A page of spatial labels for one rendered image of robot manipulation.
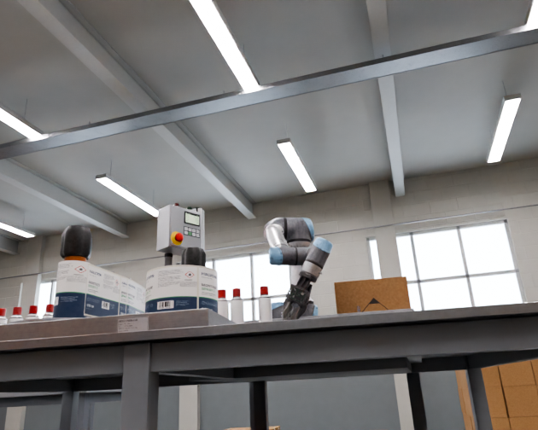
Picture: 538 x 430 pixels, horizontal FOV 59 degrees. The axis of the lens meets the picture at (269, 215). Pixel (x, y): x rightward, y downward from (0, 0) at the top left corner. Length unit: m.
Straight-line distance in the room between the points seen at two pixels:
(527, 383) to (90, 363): 4.26
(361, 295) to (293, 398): 5.39
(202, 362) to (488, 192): 6.89
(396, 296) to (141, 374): 1.24
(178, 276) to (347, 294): 0.95
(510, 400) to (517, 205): 3.49
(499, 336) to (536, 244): 6.51
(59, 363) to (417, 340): 0.77
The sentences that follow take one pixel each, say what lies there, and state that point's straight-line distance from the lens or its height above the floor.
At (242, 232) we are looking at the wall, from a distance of 7.98.
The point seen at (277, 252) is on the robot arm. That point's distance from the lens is 1.92.
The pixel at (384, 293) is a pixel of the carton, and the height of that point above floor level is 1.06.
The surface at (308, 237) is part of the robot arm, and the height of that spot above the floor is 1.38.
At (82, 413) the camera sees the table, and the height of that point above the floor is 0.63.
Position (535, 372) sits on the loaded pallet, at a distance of 4.99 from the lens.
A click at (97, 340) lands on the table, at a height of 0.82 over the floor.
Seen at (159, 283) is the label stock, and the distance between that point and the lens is 1.32.
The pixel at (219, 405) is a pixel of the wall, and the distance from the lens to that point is 7.73.
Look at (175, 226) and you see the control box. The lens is 2.08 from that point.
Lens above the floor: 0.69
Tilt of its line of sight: 20 degrees up
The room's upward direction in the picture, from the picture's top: 3 degrees counter-clockwise
